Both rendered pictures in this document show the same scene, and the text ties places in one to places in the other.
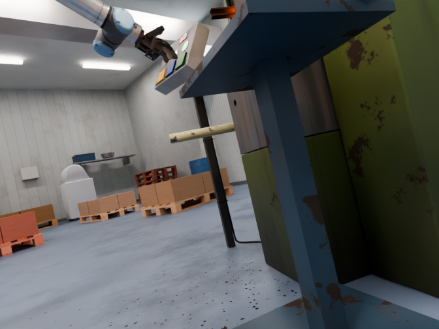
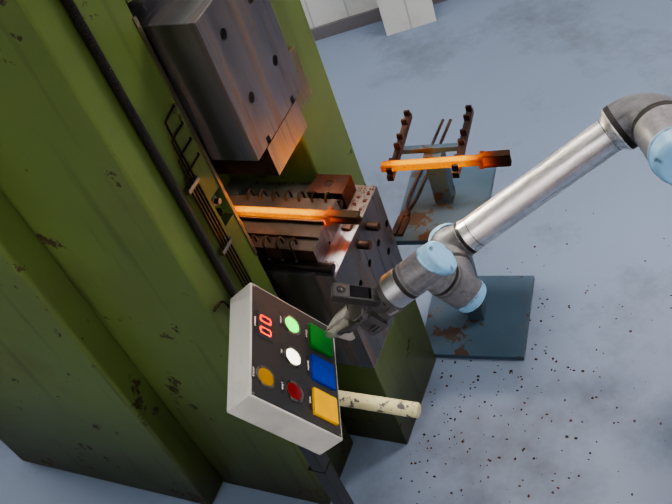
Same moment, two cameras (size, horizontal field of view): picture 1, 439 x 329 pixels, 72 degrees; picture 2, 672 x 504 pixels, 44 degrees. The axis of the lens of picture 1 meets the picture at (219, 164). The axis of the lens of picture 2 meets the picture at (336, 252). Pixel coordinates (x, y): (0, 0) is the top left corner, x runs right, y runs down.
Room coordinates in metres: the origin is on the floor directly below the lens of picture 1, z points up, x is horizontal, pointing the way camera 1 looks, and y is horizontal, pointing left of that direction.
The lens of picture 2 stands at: (2.28, 1.27, 2.58)
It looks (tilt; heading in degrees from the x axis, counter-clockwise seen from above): 43 degrees down; 232
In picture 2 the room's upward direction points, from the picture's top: 23 degrees counter-clockwise
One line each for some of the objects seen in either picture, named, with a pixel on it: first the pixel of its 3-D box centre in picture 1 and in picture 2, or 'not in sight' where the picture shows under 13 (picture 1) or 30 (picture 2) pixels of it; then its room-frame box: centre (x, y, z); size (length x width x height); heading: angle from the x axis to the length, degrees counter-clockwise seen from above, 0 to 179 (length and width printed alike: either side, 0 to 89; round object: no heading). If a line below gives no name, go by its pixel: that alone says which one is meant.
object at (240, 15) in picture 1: (266, 59); (446, 199); (0.66, -0.15, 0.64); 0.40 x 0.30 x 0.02; 22
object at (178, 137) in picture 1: (213, 130); (347, 399); (1.46, -0.01, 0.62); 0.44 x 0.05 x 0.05; 106
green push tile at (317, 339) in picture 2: (181, 61); (319, 341); (1.51, 0.07, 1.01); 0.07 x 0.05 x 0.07; 40
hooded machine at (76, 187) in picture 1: (78, 191); not in sight; (7.52, 3.61, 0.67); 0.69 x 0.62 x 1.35; 133
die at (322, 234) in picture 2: not in sight; (266, 227); (1.21, -0.39, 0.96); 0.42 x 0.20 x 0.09; 106
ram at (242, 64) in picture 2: not in sight; (192, 51); (1.17, -0.40, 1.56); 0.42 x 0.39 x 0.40; 106
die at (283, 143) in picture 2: not in sight; (221, 136); (1.21, -0.39, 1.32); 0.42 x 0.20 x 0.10; 106
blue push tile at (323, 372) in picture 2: (171, 69); (321, 373); (1.59, 0.14, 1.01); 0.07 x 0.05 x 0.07; 40
